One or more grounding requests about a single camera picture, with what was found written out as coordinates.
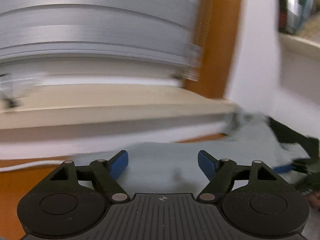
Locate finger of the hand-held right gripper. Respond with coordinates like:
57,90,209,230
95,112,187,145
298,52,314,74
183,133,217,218
273,164,300,174

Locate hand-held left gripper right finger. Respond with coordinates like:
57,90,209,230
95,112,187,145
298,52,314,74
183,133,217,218
197,150,275,203

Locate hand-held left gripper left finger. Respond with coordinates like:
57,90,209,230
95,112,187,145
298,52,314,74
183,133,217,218
50,150,130,203

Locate grey printed sweatshirt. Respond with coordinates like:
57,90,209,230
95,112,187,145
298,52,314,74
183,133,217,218
72,106,310,197

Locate black folded garment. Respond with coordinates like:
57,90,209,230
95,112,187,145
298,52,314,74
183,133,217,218
269,117,320,160

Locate beige window sill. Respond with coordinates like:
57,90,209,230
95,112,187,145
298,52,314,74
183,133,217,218
0,85,238,131

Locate grey window blind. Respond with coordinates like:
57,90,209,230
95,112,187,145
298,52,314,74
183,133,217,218
0,0,202,82

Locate row of thin books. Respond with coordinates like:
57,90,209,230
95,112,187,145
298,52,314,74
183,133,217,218
278,0,320,38

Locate white cable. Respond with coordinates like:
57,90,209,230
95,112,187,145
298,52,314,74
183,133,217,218
0,160,63,173

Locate wooden window frame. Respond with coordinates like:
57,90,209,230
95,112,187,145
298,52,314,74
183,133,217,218
184,0,243,100

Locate black charging cable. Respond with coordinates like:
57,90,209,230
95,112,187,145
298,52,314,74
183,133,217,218
0,72,21,110

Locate blind bead chain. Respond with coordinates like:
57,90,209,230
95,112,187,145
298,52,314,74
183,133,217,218
184,0,213,81

